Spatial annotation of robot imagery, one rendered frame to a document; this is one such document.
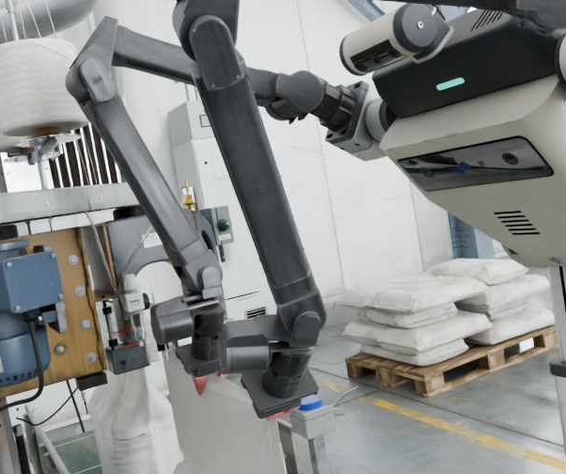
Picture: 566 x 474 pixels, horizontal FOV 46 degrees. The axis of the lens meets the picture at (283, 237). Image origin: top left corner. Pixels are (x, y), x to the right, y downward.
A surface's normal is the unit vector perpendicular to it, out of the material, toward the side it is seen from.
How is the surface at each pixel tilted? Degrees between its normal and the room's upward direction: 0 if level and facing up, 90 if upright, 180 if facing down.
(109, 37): 90
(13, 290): 90
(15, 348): 91
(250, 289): 90
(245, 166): 118
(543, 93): 40
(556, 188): 130
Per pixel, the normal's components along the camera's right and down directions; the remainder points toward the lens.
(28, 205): 0.91, -0.12
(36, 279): 0.79, -0.09
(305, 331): 0.24, 0.48
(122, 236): 0.47, -0.02
